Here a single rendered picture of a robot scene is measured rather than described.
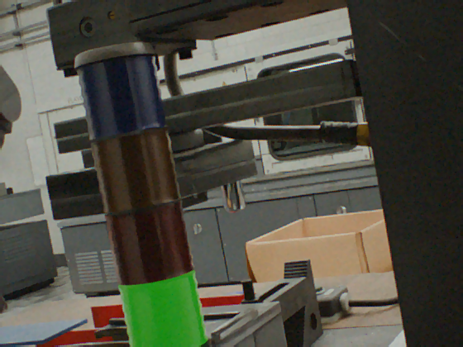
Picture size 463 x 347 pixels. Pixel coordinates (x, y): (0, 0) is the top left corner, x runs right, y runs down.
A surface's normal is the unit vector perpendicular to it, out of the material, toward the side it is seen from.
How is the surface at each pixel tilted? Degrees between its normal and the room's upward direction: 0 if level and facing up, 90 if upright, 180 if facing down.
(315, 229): 91
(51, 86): 90
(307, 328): 90
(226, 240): 90
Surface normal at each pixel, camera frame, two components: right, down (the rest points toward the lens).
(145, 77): 0.71, -0.35
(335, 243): -0.44, 0.10
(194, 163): 0.88, -0.14
